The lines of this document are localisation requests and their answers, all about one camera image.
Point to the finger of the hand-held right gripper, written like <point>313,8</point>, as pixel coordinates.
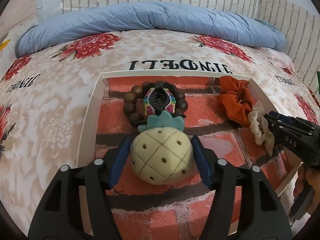
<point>281,117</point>
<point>276,132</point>

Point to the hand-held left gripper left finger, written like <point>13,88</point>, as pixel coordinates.
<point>122,160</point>

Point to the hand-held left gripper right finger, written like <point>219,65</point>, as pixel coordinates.
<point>200,160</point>

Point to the cream scrunchie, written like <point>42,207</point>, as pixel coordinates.
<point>257,120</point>

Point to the plush pineapple hair clip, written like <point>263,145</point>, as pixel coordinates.
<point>160,152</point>

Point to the orange scrunchie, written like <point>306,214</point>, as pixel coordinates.
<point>232,102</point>

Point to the brick pattern tray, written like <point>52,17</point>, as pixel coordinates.
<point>175,205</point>

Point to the colourful beaded claw clip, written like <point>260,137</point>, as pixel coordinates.
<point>158,100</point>

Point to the person's right hand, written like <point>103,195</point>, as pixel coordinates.
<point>314,180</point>

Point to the pink pillow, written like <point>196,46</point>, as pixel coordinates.
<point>280,57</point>

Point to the blue rolled duvet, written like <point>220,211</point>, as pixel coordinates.
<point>150,17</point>

